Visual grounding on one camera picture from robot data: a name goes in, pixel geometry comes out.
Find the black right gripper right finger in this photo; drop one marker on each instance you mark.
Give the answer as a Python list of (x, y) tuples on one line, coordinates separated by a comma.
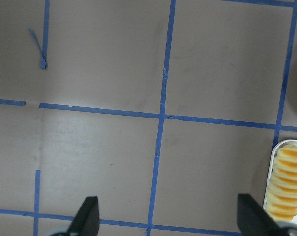
[(252, 220)]

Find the white rectangular tray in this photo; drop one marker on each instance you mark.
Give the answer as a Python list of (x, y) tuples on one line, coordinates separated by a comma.
[(279, 145)]

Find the sliced bread loaf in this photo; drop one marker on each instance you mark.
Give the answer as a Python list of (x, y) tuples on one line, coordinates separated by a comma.
[(281, 192)]

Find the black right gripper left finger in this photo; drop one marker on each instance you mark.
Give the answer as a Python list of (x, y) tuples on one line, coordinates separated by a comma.
[(87, 221)]

